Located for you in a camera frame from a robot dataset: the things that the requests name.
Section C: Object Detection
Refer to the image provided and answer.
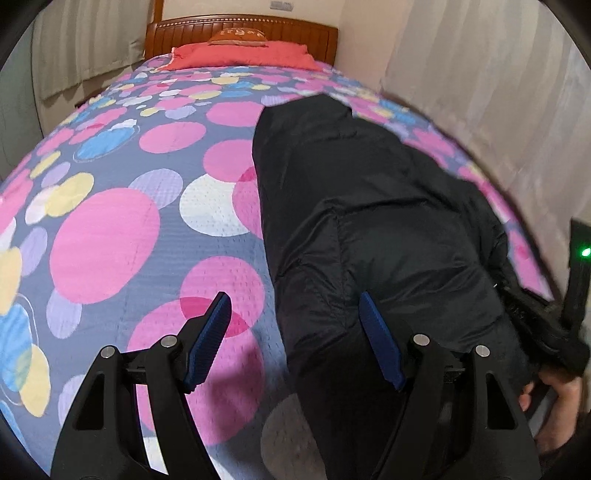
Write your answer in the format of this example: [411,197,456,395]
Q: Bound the frosted glass wardrobe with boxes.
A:
[0,46,38,178]

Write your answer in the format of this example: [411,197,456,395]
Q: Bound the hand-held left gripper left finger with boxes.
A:
[49,291,232,480]

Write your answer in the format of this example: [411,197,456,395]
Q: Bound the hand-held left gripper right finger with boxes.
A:
[358,291,542,480]

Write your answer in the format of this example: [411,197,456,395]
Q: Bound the person's right hand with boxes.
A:
[518,368,584,456]

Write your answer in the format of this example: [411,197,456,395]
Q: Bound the orange patterned cushion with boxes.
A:
[206,28,269,48]

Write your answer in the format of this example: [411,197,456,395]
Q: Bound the red pillow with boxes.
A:
[161,41,324,73]

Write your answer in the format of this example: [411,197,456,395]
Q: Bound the wooden headboard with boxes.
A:
[144,15,339,66]

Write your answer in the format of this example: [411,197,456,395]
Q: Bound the black padded jacket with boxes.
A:
[252,92,551,480]

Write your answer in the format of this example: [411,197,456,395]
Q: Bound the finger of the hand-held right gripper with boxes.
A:
[495,281,563,352]

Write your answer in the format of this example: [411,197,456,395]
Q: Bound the cream curtain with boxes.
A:
[382,0,591,303]
[30,0,149,101]

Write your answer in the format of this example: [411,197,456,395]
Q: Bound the dotted colourful bedspread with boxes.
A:
[0,53,557,480]

